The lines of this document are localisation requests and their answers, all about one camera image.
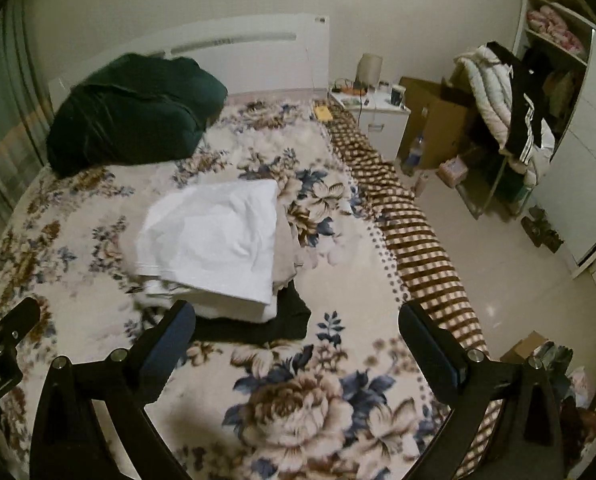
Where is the white puffer jacket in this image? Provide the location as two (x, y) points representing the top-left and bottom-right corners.
(453, 44), (518, 152)

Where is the grey plastic bag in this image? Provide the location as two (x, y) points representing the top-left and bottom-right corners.
(542, 342), (575, 402)

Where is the small pink box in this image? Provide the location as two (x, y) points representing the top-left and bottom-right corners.
(436, 155), (472, 187)

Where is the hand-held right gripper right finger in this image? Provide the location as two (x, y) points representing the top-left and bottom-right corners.
(398, 301), (567, 480)

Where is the white bed headboard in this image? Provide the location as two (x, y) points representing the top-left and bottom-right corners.
(49, 14), (331, 111)

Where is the white nightstand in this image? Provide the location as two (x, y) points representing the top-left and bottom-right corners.
(328, 86), (411, 162)

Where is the black jacket with white stripes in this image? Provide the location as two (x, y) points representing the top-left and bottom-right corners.
(487, 41), (557, 167)

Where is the beige garment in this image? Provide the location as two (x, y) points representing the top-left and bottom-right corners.
(272, 204), (305, 295)

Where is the white folded cloth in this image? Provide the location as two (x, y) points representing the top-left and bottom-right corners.
(142, 279), (279, 323)

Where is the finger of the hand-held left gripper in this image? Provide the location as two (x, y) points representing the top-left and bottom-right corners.
(0, 297), (42, 356)

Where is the metal clothes rack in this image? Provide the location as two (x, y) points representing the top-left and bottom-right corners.
(454, 149), (535, 222)

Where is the white wardrobe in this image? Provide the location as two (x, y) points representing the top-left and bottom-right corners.
(512, 0), (596, 280)

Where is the beige table lamp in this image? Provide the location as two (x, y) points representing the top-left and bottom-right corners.
(356, 53), (383, 89)

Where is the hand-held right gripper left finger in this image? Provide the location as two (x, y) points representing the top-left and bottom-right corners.
(29, 300), (199, 480)

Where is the striped curtain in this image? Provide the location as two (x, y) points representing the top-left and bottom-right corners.
(0, 0), (54, 237)

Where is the white t-shirt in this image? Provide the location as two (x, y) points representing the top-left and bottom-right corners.
(135, 179), (280, 306)

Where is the large cardboard box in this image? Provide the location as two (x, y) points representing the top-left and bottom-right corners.
(397, 76), (480, 171)

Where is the black printed garment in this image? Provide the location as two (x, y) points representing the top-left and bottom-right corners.
(190, 280), (312, 347)

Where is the brown striped blanket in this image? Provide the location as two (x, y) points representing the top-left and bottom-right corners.
(325, 107), (505, 472)

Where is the small cardboard box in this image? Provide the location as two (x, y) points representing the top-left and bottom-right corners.
(500, 330), (549, 364)

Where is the pair of dark shoes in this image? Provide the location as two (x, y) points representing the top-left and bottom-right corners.
(520, 206), (565, 254)

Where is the floral fleece blanket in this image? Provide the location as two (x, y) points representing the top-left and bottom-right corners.
(0, 92), (460, 480)

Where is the dark green pillow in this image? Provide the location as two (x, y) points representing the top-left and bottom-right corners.
(46, 52), (229, 179)

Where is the pink folded bedding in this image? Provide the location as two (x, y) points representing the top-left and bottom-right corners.
(526, 4), (587, 54)

